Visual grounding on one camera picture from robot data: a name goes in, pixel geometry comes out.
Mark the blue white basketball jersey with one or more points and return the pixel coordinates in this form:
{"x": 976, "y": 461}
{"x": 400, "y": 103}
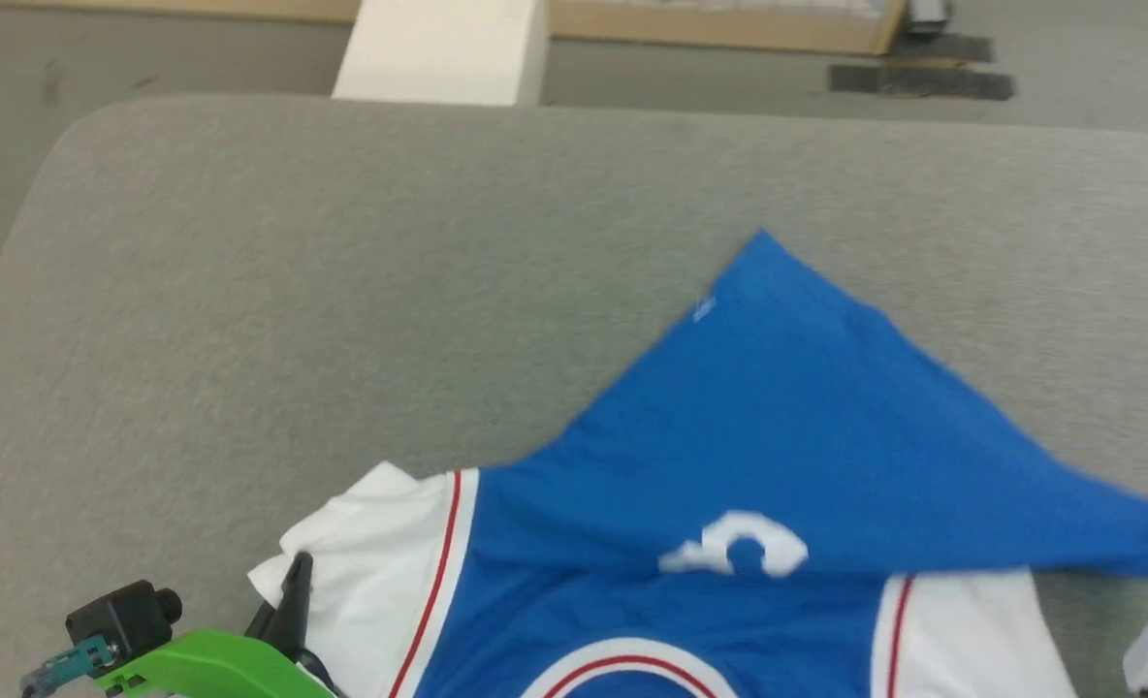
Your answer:
{"x": 778, "y": 436}

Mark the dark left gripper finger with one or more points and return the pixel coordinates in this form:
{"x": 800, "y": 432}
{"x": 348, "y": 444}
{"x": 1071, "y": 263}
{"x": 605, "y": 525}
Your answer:
{"x": 262, "y": 620}
{"x": 298, "y": 601}

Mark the metal screen foot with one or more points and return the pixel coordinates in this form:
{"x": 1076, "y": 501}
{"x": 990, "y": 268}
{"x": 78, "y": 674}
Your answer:
{"x": 928, "y": 15}

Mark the white box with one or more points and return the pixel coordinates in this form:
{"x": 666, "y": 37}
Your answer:
{"x": 438, "y": 53}

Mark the black floor tape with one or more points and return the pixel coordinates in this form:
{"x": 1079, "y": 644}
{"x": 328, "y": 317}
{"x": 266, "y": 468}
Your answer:
{"x": 923, "y": 78}

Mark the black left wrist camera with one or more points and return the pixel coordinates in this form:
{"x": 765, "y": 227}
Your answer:
{"x": 123, "y": 616}

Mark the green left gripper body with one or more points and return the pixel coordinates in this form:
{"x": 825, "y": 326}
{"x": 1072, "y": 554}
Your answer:
{"x": 206, "y": 669}

